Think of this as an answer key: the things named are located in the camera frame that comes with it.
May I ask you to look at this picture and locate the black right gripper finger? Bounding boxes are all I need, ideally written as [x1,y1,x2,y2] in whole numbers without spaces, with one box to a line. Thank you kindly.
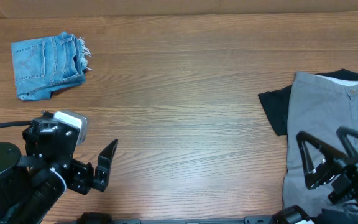
[296,131,347,190]
[336,126,358,166]

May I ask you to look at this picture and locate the light blue denim jeans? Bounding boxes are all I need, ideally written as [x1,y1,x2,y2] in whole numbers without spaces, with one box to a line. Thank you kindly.
[11,32,92,101]

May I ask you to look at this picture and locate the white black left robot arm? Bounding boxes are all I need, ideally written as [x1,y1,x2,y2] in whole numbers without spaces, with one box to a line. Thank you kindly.
[0,110,118,223]

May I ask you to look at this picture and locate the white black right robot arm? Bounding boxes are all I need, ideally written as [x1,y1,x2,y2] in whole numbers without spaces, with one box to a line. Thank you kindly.
[296,126,358,204]

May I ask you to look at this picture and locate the grey garment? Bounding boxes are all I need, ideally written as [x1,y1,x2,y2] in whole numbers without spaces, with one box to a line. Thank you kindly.
[282,72,358,216]

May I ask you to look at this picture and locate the black garment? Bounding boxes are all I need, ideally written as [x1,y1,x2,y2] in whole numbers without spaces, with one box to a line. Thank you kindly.
[258,69,358,136]

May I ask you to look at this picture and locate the black table edge rail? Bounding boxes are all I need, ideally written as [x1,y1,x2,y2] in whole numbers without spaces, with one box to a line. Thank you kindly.
[58,212,272,224]

